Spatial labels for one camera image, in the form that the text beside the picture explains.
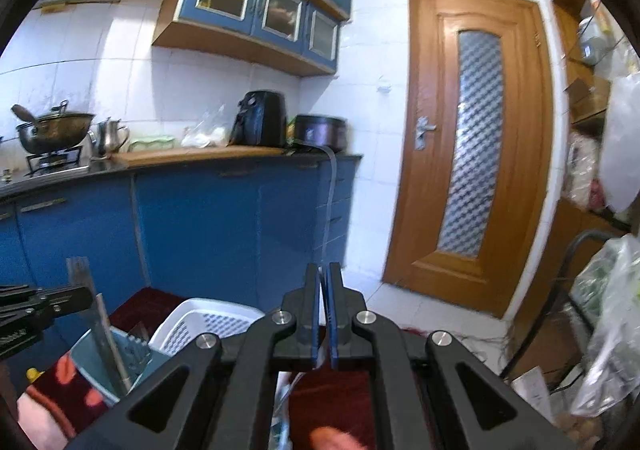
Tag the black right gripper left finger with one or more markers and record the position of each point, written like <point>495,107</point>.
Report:
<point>299,350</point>

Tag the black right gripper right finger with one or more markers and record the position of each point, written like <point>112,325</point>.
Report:
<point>347,349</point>

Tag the blue kitchen base cabinet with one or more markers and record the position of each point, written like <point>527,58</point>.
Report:
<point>241,230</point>

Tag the red floral plush blanket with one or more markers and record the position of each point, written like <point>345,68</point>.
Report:
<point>218,393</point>

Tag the steel table knife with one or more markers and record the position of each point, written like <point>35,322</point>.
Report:
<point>79,273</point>

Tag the light blue utensil holder box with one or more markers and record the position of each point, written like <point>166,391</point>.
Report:
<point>99,366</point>

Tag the white plastic basket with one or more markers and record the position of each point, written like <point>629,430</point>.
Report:
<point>197,316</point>

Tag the gas stove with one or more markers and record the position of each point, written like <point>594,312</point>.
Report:
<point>18,165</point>

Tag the wooden cutting board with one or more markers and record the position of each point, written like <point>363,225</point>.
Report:
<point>185,155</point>

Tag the steel wok on stove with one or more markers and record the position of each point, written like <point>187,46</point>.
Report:
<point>58,130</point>

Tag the steel kettle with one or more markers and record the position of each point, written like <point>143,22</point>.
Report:
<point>108,138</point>

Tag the brown wooden door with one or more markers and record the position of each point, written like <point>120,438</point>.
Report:
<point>469,204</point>

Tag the glass side table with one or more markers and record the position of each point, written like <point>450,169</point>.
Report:
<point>591,319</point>

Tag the dark rice cooker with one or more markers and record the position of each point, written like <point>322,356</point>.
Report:
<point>321,131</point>

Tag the black air fryer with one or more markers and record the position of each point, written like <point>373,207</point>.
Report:
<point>261,120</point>

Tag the white plastic bag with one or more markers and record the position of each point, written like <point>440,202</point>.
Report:
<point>619,162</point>

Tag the wooden shelf unit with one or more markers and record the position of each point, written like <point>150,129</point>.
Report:
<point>593,51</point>

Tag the silver door handle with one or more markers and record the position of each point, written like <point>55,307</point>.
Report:
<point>423,128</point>

